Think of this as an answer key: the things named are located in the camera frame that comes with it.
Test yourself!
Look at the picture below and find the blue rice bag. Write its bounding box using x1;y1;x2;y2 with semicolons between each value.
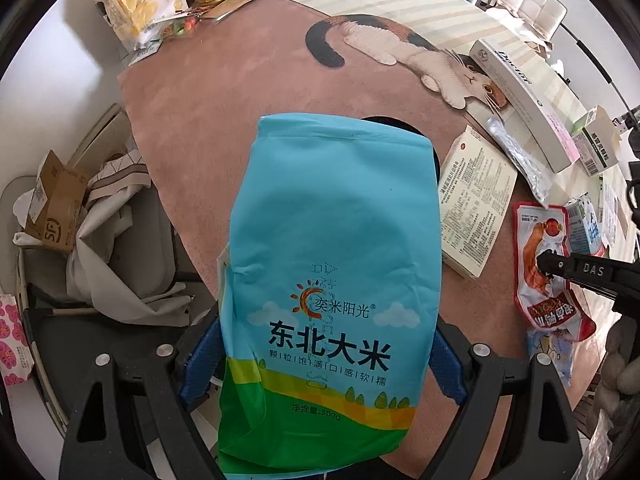
218;113;442;479

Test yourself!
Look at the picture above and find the grey padded chair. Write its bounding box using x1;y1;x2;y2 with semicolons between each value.
0;103;202;302

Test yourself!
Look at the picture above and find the small blue milk carton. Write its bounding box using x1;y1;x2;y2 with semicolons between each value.
565;193;605;257

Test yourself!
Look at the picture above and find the brown SF cardboard box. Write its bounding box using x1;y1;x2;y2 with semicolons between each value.
24;151;88;254

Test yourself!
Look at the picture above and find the red snack packet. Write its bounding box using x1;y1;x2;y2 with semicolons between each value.
513;202;597;342

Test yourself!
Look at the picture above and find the blue white wrapper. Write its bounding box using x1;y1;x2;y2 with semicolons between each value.
526;330;574;388

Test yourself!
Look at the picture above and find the white cloth on chair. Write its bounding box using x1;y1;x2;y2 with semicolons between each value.
13;150;192;327

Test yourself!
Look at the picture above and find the green white medicine box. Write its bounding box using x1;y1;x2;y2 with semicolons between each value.
570;105;620;177

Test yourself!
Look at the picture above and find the long white Doctor box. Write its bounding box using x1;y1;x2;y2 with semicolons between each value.
470;39;579;174

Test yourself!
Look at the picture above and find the silver foil packet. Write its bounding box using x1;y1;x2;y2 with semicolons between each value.
486;116;552;208

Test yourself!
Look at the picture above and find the white printed medicine box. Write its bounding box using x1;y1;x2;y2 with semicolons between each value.
438;127;518;278

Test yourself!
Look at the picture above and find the white chair background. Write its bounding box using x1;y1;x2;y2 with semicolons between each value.
498;0;567;41

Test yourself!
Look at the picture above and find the pink floral tissue pack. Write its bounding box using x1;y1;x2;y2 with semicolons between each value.
0;294;34;386

